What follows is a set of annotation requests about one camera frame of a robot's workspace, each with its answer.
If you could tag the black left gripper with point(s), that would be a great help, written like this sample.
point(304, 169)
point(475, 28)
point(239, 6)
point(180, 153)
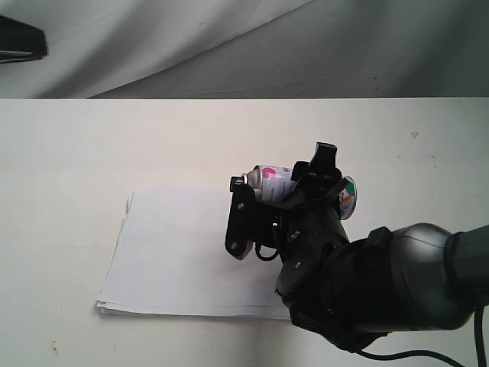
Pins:
point(21, 42)

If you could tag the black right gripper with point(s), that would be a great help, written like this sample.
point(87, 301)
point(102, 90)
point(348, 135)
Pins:
point(298, 220)

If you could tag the spray paint can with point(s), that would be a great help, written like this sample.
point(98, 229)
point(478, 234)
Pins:
point(272, 184)

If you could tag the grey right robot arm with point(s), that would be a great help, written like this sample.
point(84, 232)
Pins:
point(420, 277)

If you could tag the grey backdrop cloth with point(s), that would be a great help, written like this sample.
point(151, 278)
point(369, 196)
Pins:
point(252, 49)

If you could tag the white paper stack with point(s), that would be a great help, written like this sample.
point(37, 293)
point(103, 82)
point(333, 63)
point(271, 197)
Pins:
point(170, 259)

